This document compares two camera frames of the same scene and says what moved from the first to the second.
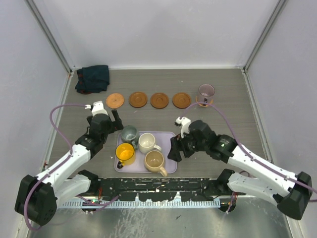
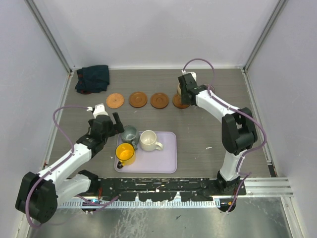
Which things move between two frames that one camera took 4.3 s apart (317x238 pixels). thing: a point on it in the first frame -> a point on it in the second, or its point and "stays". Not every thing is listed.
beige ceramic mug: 154,161 -> 179,90
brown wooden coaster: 137,99 stays
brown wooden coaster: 159,100 stays
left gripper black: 118,125 stays
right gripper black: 174,153 -> 183,101
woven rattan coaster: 115,100 stays
